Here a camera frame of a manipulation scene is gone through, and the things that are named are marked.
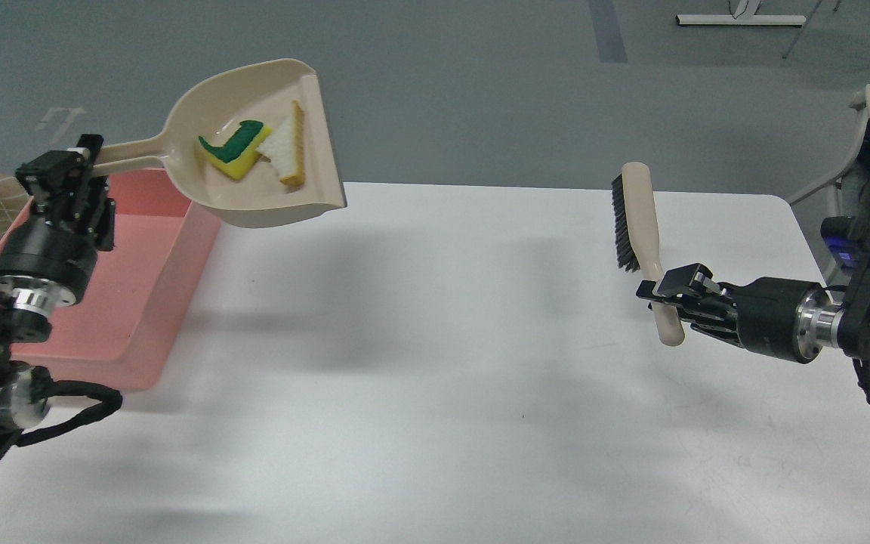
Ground white desk base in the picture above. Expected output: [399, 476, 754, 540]
[674, 1, 808, 28]

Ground beige hand brush black bristles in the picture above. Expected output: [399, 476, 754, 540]
[611, 162, 686, 348]

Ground white office chair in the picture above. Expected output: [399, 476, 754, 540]
[785, 84, 870, 216]

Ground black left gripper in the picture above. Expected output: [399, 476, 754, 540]
[0, 134, 116, 307]

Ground pink plastic bin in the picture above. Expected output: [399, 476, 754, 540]
[11, 169, 221, 391]

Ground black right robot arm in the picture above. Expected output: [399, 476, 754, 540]
[636, 217, 870, 405]

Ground yellow green sponge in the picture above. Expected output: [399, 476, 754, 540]
[197, 119, 273, 181]

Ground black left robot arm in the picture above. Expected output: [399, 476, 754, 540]
[0, 134, 123, 461]

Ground beige plastic dustpan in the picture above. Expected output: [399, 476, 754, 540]
[94, 59, 347, 228]

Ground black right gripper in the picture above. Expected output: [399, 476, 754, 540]
[636, 263, 832, 364]

